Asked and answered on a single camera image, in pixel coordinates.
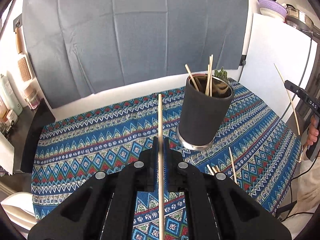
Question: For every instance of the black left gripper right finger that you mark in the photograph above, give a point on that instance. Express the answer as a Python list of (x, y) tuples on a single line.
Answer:
[(217, 208)]

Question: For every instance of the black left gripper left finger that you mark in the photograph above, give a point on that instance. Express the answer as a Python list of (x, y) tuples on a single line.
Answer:
[(104, 206)]

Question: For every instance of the right hand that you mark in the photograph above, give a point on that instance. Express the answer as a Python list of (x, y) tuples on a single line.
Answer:
[(313, 132)]

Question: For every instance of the patterned blue tablecloth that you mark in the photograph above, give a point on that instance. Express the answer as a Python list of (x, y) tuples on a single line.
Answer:
[(265, 153)]

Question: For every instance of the white cloth on lap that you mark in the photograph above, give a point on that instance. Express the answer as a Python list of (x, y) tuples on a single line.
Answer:
[(307, 201)]

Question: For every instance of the white foam board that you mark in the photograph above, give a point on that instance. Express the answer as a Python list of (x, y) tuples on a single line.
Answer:
[(277, 52)]

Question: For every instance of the steel pot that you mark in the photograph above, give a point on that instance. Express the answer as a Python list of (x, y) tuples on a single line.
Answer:
[(298, 19)]

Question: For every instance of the small potted cactus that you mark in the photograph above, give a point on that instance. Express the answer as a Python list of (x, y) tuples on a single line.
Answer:
[(221, 74)]

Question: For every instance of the wooden chopstick in holder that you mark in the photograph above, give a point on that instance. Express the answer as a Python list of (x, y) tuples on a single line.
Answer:
[(191, 77), (208, 80), (211, 64)]

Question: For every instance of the black cylindrical utensil holder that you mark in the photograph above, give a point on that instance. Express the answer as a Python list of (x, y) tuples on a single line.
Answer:
[(202, 115)]

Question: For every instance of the purple colander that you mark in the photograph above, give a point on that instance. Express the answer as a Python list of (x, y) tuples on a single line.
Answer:
[(272, 9)]

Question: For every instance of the pink jar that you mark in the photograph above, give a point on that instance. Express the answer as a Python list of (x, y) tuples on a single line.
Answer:
[(31, 97)]

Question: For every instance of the wooden brush on wall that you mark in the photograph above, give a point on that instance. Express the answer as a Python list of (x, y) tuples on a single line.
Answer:
[(22, 61)]

